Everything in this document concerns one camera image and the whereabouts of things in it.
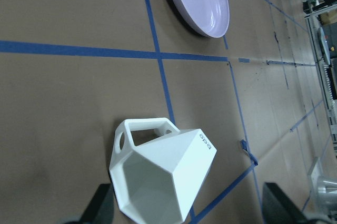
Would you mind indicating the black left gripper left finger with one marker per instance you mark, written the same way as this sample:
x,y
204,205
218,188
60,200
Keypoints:
x,y
101,207

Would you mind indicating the white faceted mug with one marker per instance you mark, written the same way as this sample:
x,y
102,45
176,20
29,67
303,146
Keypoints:
x,y
157,170

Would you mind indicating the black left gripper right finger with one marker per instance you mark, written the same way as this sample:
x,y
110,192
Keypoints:
x,y
278,208

